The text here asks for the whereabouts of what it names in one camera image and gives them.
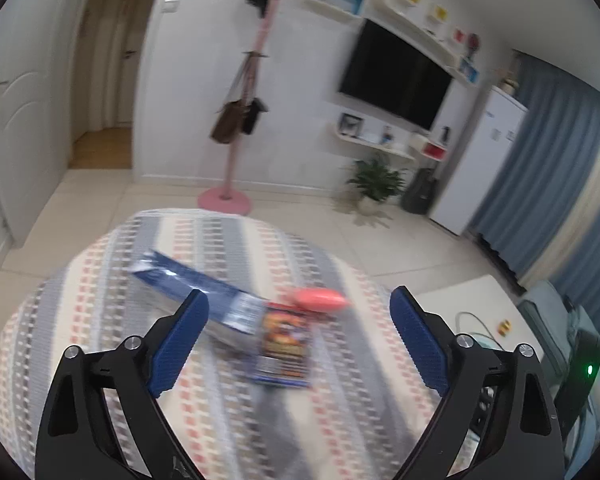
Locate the cream curtain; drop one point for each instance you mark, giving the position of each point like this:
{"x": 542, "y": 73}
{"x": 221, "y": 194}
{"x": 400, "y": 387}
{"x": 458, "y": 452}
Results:
{"x": 590, "y": 200}

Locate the small pen holder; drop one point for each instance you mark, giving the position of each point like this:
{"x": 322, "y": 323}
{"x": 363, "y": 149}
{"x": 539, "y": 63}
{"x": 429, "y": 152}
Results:
{"x": 387, "y": 135}

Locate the pink coat rack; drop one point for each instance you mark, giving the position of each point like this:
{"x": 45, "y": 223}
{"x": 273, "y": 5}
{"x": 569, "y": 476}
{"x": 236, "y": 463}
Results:
{"x": 230, "y": 160}

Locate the striped woven tablecloth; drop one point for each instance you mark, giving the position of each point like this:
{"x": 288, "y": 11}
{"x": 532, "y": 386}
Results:
{"x": 105, "y": 285}

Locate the small flower pot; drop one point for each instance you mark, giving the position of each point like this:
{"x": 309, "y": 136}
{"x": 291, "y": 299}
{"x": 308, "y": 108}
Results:
{"x": 508, "y": 82}

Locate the black wall television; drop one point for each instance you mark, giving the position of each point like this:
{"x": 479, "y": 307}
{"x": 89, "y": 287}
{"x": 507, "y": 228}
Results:
{"x": 395, "y": 75}

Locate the black bin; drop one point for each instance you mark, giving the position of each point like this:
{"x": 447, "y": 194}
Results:
{"x": 419, "y": 192}

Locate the red round fan ornament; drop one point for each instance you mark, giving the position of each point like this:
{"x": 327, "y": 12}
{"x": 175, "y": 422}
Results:
{"x": 475, "y": 42}

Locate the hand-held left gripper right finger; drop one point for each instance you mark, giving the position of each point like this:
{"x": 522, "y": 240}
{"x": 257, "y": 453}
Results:
{"x": 420, "y": 345}

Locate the blue white packet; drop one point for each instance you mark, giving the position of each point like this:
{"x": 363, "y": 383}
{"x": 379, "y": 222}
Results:
{"x": 180, "y": 275}

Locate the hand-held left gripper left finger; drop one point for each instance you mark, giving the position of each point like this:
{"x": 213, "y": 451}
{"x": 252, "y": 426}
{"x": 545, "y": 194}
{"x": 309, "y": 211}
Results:
{"x": 177, "y": 345}

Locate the black hanging bag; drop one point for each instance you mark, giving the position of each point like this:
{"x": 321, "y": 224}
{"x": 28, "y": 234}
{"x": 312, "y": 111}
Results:
{"x": 252, "y": 117}

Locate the brown hanging bag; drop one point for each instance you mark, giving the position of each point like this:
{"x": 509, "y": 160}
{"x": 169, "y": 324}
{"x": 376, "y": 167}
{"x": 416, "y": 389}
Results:
{"x": 227, "y": 122}

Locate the butterfly picture frame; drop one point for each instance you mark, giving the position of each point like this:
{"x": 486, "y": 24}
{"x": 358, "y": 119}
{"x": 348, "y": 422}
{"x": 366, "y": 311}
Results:
{"x": 351, "y": 124}

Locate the white red box shelf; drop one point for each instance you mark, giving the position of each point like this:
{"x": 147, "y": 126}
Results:
{"x": 430, "y": 149}

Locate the red wall cube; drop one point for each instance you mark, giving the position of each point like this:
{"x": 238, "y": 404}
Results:
{"x": 460, "y": 34}

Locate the pink oval wrapper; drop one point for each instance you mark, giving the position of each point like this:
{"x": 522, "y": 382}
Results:
{"x": 320, "y": 300}

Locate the white refrigerator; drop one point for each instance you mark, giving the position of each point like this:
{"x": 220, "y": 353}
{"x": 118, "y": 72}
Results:
{"x": 480, "y": 160}

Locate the small blue wall cube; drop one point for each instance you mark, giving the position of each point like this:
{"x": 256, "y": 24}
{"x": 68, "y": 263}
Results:
{"x": 470, "y": 69}

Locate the low white wall shelf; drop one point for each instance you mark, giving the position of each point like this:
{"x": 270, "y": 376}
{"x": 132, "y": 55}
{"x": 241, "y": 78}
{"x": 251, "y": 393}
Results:
{"x": 370, "y": 146}

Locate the white light switch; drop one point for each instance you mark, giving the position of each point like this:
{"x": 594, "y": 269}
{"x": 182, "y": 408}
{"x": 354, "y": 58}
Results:
{"x": 170, "y": 6}

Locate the green potted plant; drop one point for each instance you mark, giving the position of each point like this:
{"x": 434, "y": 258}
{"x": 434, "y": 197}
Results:
{"x": 375, "y": 182}

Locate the dark snack packet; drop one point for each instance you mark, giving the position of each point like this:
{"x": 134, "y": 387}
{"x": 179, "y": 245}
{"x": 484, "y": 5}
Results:
{"x": 282, "y": 340}

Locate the white door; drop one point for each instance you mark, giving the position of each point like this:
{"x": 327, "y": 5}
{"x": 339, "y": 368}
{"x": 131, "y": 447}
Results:
{"x": 25, "y": 110}

